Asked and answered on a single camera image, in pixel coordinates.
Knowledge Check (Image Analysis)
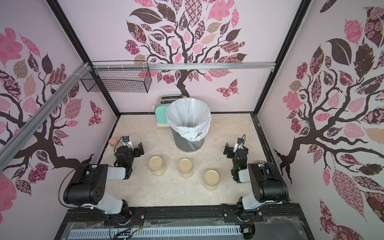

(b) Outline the white slotted cable duct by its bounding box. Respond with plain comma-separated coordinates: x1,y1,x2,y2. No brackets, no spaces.
66,226,242,240

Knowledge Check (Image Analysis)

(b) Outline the grey trash bin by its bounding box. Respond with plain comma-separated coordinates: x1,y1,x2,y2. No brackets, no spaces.
171,127,205,153

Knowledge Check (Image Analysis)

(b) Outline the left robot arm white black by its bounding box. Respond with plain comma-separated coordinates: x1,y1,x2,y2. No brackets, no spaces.
59,143,145,225

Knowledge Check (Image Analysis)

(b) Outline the aluminium rail left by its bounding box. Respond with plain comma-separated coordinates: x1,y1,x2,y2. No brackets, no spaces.
1,63,91,171

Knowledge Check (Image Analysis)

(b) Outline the white trash bag liner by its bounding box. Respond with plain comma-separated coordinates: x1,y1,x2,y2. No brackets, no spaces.
166,98,212,142

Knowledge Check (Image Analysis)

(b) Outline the aluminium rail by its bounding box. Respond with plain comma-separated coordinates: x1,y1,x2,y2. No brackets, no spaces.
1,63,91,171
92,61,276,71

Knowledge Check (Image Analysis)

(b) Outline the aluminium rail back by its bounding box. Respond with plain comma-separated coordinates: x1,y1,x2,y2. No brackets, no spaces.
92,61,276,71

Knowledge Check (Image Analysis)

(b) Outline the small jar pink lid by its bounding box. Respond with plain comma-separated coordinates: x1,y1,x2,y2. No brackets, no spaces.
108,138,118,148

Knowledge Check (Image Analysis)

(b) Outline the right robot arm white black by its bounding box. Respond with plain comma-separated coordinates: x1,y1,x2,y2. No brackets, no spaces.
223,144,289,222

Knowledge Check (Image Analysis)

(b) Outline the glass jar tan lid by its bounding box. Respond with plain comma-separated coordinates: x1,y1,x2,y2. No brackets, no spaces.
148,156,166,177
178,159,194,179
203,170,220,191

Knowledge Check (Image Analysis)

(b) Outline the black wire basket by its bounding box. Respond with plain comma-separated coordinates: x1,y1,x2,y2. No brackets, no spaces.
81,60,152,93

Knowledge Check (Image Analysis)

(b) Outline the mint green toaster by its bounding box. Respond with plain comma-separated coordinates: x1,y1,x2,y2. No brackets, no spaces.
153,95,186,128

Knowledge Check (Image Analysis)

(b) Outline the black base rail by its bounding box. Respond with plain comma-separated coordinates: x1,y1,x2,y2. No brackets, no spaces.
56,204,314,240

